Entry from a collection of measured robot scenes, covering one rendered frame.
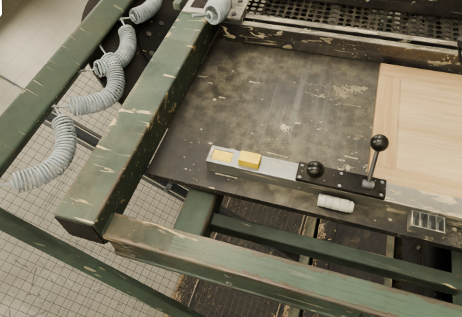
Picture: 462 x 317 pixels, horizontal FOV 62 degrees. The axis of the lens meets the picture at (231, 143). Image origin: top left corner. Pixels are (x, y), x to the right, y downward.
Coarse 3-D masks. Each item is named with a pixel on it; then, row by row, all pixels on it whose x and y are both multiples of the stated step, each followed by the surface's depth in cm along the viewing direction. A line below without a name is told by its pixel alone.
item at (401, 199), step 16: (208, 160) 95; (272, 160) 94; (240, 176) 96; (256, 176) 93; (272, 176) 91; (288, 176) 91; (320, 192) 91; (336, 192) 89; (400, 192) 87; (416, 192) 87; (384, 208) 88; (400, 208) 86; (416, 208) 84; (432, 208) 84; (448, 208) 84; (448, 224) 86
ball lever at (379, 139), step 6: (372, 138) 83; (378, 138) 82; (384, 138) 81; (372, 144) 82; (378, 144) 81; (384, 144) 81; (378, 150) 82; (384, 150) 82; (372, 162) 85; (372, 168) 85; (372, 174) 86; (366, 180) 87; (366, 186) 86; (372, 186) 86
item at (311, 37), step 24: (192, 0) 125; (240, 0) 123; (240, 24) 122; (264, 24) 121; (288, 24) 121; (312, 24) 120; (288, 48) 124; (312, 48) 121; (336, 48) 119; (360, 48) 116; (384, 48) 114; (408, 48) 111; (432, 48) 111; (456, 48) 111; (456, 72) 113
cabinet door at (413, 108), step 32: (384, 64) 115; (384, 96) 107; (416, 96) 107; (448, 96) 107; (384, 128) 101; (416, 128) 101; (448, 128) 100; (384, 160) 95; (416, 160) 94; (448, 160) 94; (448, 192) 88
